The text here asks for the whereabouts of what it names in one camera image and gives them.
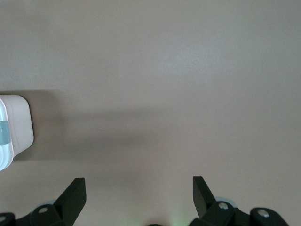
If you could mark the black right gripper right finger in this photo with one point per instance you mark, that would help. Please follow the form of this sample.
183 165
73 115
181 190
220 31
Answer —
204 202

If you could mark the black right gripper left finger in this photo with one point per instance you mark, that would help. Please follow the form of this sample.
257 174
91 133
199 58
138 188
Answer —
70 202

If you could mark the white plastic box lid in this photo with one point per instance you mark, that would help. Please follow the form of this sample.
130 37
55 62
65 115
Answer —
4 155

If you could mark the grey latch clip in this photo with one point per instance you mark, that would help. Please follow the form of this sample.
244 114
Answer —
4 133

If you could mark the clear plastic storage container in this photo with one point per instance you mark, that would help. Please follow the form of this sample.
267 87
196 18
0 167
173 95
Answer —
22 122

